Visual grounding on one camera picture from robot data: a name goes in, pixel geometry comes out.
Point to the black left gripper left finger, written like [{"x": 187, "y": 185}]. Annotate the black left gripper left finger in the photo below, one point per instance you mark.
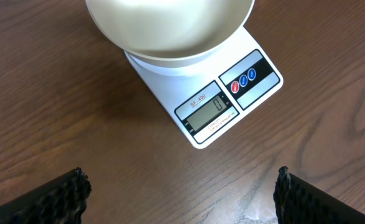
[{"x": 61, "y": 200}]

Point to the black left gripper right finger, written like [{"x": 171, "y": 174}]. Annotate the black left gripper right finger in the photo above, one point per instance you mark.
[{"x": 297, "y": 201}]

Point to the white digital kitchen scale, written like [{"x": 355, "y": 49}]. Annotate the white digital kitchen scale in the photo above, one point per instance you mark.
[{"x": 208, "y": 98}]

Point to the cream ceramic bowl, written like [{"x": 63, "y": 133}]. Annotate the cream ceramic bowl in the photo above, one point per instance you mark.
[{"x": 169, "y": 33}]

